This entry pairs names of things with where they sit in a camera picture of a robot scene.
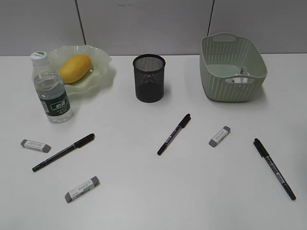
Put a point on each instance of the yellow mango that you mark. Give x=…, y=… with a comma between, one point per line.
x=75, y=68

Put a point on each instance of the white waste paper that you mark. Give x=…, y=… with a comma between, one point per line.
x=243, y=71

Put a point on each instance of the clear plastic water bottle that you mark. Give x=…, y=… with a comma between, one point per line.
x=50, y=89

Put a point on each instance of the black marker pen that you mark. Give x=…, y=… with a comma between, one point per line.
x=80, y=143
x=264, y=154
x=172, y=136

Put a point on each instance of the black mesh pen holder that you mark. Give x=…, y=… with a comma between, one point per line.
x=149, y=71

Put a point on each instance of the grey white eraser right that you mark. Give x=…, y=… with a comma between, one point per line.
x=219, y=136

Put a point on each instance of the grey white eraser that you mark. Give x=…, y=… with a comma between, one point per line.
x=219, y=136
x=37, y=146
x=81, y=189

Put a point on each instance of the pale green woven plastic basket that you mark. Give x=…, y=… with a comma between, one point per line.
x=222, y=56

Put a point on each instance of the grey white eraser front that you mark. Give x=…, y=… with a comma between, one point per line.
x=81, y=189

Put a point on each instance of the grey white eraser far left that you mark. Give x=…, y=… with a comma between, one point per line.
x=37, y=146

